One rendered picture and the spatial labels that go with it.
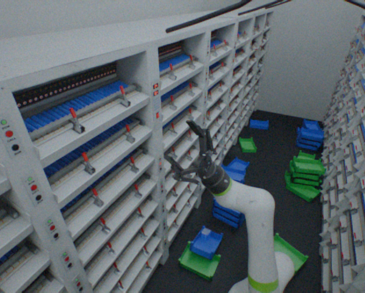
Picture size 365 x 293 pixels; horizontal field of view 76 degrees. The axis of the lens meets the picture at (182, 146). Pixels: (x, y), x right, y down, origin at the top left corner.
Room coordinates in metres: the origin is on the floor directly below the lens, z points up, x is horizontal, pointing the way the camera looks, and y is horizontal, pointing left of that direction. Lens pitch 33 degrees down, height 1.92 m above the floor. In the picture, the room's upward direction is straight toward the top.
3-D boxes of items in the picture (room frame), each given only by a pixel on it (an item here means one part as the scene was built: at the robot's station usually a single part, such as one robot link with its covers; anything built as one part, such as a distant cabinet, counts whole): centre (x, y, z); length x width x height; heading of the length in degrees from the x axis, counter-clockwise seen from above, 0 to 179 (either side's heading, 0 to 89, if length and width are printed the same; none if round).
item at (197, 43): (1.83, -0.09, 0.87); 0.20 x 0.09 x 1.74; 63
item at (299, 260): (1.20, -0.88, 0.04); 0.30 x 0.20 x 0.08; 38
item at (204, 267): (1.14, -0.14, 0.04); 0.30 x 0.20 x 0.08; 63
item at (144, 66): (1.21, 0.23, 0.87); 0.20 x 0.09 x 1.74; 63
